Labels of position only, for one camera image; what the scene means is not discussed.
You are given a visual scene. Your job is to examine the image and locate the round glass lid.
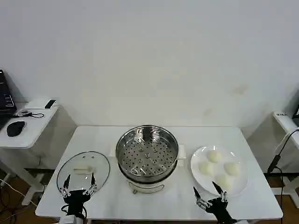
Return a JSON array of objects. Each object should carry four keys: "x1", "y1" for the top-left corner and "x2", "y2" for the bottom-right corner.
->
[{"x1": 56, "y1": 151, "x2": 111, "y2": 199}]

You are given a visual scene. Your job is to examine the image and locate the white lid handle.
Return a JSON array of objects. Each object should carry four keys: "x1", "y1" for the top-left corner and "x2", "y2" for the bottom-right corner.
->
[{"x1": 73, "y1": 165, "x2": 97, "y2": 175}]

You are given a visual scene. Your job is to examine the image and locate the white floor cable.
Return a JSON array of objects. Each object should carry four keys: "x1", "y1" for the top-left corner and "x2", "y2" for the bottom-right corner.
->
[{"x1": 0, "y1": 178, "x2": 38, "y2": 207}]

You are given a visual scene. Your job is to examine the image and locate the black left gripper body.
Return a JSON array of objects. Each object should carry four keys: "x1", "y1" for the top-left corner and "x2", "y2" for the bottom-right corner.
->
[{"x1": 62, "y1": 189, "x2": 91, "y2": 219}]

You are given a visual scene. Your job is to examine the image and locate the white side desk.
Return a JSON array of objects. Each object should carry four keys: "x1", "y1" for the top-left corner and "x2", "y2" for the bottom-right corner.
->
[{"x1": 0, "y1": 97, "x2": 59, "y2": 206}]

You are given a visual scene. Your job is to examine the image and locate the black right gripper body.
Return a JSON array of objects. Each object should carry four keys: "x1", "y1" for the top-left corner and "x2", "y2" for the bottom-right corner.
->
[{"x1": 205, "y1": 197, "x2": 238, "y2": 224}]

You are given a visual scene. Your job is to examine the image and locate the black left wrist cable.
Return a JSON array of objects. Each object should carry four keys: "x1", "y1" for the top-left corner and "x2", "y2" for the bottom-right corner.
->
[{"x1": 60, "y1": 204, "x2": 72, "y2": 216}]

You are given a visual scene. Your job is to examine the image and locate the white steamed bun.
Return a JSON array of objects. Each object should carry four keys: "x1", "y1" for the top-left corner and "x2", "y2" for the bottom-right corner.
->
[
  {"x1": 207, "y1": 150, "x2": 223, "y2": 163},
  {"x1": 215, "y1": 174, "x2": 235, "y2": 194},
  {"x1": 223, "y1": 162, "x2": 241, "y2": 176},
  {"x1": 198, "y1": 161, "x2": 216, "y2": 177}
]

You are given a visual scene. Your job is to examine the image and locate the black cable with dongle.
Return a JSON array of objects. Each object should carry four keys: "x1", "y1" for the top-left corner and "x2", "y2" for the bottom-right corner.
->
[{"x1": 13, "y1": 110, "x2": 45, "y2": 119}]

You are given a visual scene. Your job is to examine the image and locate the black computer mouse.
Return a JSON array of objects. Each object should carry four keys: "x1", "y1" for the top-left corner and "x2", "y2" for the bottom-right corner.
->
[{"x1": 6, "y1": 120, "x2": 26, "y2": 137}]

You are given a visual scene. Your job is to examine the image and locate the white round plate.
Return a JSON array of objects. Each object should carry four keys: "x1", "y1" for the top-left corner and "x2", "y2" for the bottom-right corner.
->
[{"x1": 190, "y1": 146, "x2": 249, "y2": 196}]

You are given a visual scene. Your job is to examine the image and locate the black laptop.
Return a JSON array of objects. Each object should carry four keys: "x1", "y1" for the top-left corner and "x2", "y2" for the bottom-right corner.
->
[{"x1": 0, "y1": 69, "x2": 17, "y2": 128}]

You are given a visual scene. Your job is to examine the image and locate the flat white box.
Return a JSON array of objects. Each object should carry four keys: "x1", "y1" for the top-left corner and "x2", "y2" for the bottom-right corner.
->
[{"x1": 24, "y1": 97, "x2": 57, "y2": 110}]

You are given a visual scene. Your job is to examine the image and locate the black cable with adapter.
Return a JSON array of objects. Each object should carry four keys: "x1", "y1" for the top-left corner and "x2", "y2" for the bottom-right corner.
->
[{"x1": 267, "y1": 128, "x2": 299, "y2": 196}]

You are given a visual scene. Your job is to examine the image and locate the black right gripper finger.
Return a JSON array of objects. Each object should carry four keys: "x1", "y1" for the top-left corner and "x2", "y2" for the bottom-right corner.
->
[
  {"x1": 192, "y1": 186, "x2": 213, "y2": 209},
  {"x1": 211, "y1": 181, "x2": 229, "y2": 203}
]

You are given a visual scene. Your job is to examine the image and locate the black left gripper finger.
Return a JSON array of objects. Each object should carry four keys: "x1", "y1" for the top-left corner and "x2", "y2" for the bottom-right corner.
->
[
  {"x1": 59, "y1": 173, "x2": 71, "y2": 198},
  {"x1": 82, "y1": 172, "x2": 98, "y2": 196}
]

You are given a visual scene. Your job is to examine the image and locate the perforated steel steamer basket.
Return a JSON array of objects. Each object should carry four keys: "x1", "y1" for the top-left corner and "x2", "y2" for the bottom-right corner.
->
[{"x1": 116, "y1": 125, "x2": 178, "y2": 185}]

